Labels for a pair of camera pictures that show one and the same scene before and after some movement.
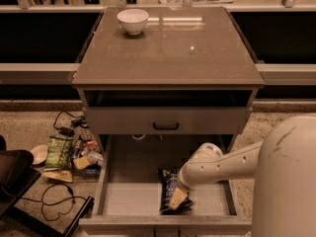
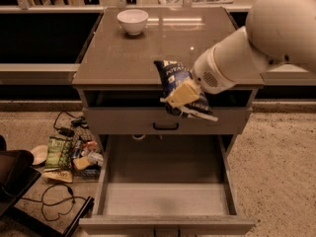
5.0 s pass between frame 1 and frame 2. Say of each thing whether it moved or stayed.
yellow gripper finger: moved
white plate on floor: stayed
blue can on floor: stayed
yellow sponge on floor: stayed
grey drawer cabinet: stayed
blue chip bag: moved
